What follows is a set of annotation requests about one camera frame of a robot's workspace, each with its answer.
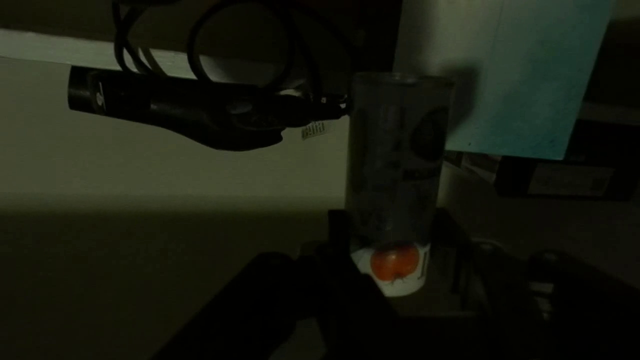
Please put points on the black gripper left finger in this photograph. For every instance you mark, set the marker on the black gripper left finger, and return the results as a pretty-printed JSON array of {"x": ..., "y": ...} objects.
[{"x": 301, "y": 306}]

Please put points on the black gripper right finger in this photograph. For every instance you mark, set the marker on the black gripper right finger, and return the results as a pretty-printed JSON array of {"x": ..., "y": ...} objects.
[{"x": 546, "y": 306}]

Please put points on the black cardboard box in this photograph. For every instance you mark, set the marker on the black cardboard box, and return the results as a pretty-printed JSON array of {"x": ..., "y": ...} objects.
[{"x": 566, "y": 177}]

